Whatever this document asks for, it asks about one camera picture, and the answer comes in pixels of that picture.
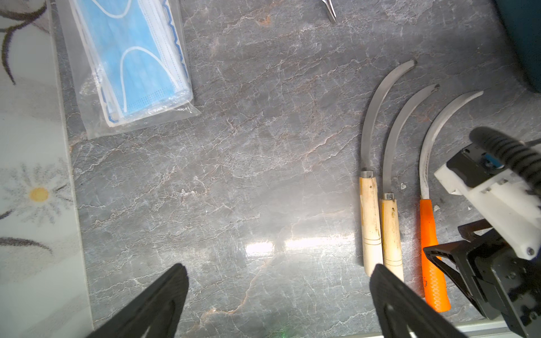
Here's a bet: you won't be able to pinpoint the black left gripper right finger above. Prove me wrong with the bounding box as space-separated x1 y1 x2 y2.
369 264 465 337

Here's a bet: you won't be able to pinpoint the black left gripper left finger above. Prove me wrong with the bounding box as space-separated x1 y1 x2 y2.
89 263 189 337

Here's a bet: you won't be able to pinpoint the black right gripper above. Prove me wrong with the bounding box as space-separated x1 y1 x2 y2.
423 220 540 337

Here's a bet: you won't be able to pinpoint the orange handle sickle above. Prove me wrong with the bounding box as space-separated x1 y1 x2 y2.
418 89 485 313

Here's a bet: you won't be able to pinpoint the wooden handle sickle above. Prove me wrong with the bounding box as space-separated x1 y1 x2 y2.
380 84 440 280
359 60 417 276

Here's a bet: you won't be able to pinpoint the teal plastic storage tray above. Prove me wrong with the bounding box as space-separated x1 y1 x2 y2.
494 0 540 93

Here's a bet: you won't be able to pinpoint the blue face masks pack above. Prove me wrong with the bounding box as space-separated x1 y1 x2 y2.
56 0 200 139

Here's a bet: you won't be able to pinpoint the silver metal tongs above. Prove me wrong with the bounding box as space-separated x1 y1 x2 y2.
322 0 337 23

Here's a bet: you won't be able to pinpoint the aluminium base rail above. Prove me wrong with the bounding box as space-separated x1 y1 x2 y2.
455 319 521 338

